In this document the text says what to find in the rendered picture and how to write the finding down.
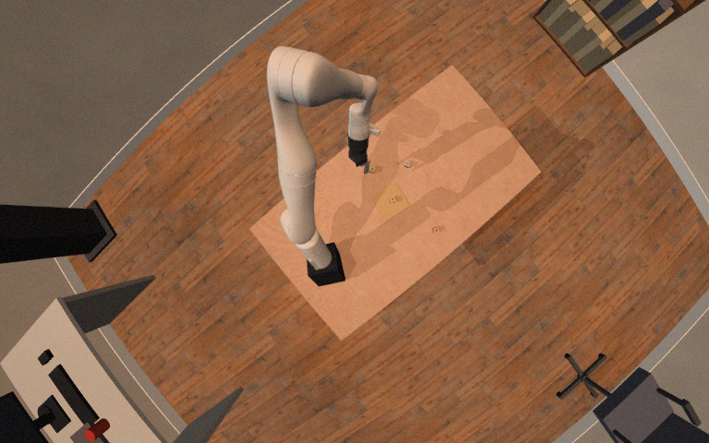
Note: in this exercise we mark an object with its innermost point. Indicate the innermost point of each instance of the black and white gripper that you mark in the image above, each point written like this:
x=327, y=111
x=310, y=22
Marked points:
x=358, y=144

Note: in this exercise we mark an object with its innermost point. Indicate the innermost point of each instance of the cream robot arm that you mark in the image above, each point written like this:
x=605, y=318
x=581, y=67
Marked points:
x=311, y=80

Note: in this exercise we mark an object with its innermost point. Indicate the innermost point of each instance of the tan square mat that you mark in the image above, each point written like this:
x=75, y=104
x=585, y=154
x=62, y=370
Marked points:
x=386, y=208

